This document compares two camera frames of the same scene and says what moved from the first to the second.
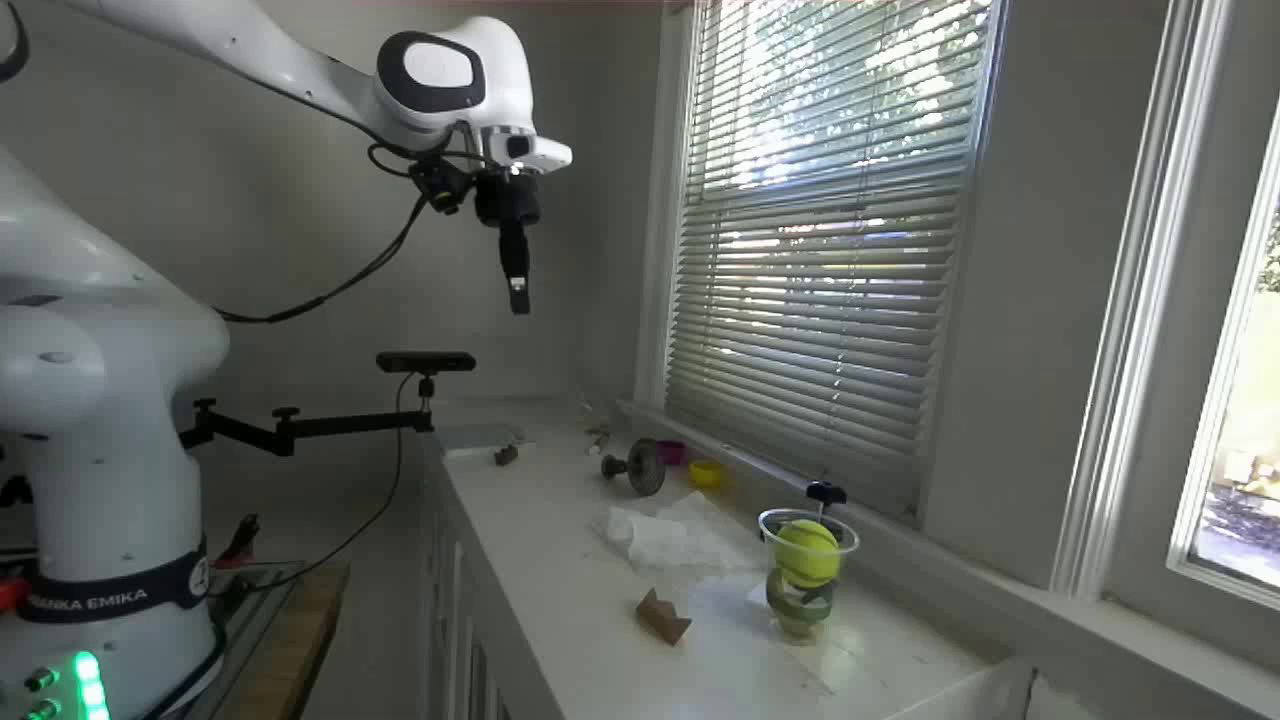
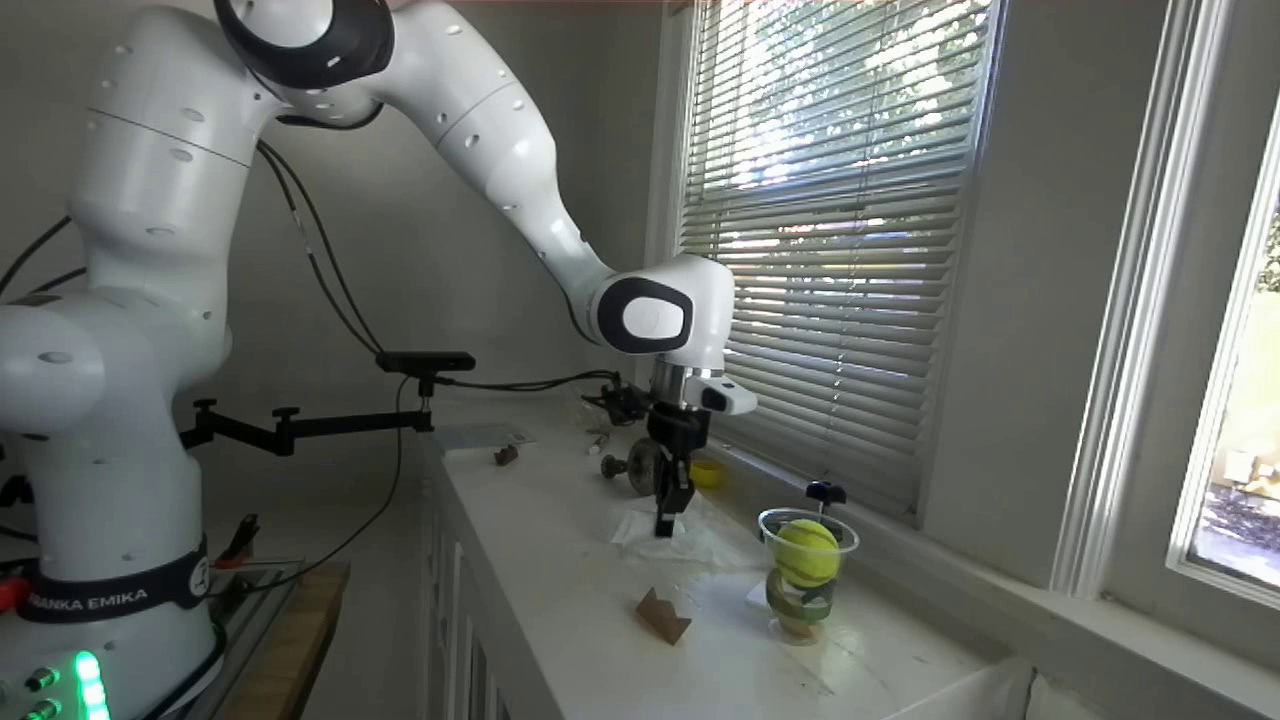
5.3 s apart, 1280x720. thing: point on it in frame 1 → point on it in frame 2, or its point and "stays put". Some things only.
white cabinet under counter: [475, 658] stays put
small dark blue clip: [824, 492] stays put
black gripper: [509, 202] → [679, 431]
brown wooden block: [661, 619] stays put
